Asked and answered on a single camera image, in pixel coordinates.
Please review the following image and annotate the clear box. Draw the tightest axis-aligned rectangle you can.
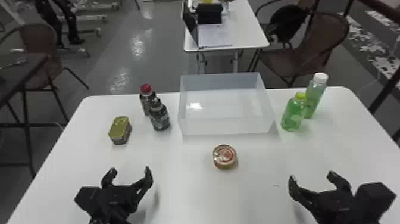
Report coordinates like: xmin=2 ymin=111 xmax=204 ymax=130
xmin=177 ymin=72 xmax=276 ymax=136

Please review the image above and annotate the red-capped dark bottle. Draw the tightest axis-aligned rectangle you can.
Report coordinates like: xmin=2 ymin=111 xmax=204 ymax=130
xmin=139 ymin=83 xmax=157 ymax=116

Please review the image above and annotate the green bottle with white cap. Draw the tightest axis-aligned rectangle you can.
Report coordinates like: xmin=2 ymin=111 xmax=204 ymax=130
xmin=303 ymin=72 xmax=330 ymax=119

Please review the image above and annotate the white side table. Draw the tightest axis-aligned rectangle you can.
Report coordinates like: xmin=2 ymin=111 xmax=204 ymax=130
xmin=182 ymin=0 xmax=270 ymax=74

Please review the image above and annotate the black box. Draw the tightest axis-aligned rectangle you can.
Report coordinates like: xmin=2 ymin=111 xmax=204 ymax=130
xmin=195 ymin=2 xmax=224 ymax=26

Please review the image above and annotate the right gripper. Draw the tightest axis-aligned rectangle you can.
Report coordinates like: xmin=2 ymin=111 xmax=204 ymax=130
xmin=287 ymin=170 xmax=361 ymax=224

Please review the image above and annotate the brown chair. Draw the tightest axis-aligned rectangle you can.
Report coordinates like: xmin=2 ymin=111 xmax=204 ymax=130
xmin=246 ymin=11 xmax=351 ymax=89
xmin=0 ymin=23 xmax=90 ymax=126

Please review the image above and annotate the red can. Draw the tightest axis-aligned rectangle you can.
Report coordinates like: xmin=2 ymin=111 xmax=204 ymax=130
xmin=211 ymin=144 xmax=238 ymax=170

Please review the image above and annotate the yellow can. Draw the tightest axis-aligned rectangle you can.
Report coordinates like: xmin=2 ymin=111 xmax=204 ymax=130
xmin=107 ymin=115 xmax=133 ymax=145

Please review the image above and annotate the black-capped dark bottle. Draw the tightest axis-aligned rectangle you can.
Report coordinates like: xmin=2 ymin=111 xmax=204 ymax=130
xmin=148 ymin=97 xmax=171 ymax=132

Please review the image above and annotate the white paper sheet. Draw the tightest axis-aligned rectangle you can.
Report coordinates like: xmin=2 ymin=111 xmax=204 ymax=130
xmin=198 ymin=23 xmax=234 ymax=49

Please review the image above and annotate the black chair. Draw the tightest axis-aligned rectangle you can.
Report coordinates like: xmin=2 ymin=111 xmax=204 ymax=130
xmin=254 ymin=0 xmax=321 ymax=48

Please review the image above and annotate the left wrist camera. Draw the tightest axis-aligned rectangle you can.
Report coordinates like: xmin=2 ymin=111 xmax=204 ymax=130
xmin=74 ymin=186 xmax=102 ymax=217

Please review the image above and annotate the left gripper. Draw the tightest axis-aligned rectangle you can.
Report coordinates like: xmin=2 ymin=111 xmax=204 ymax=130
xmin=97 ymin=166 xmax=154 ymax=218

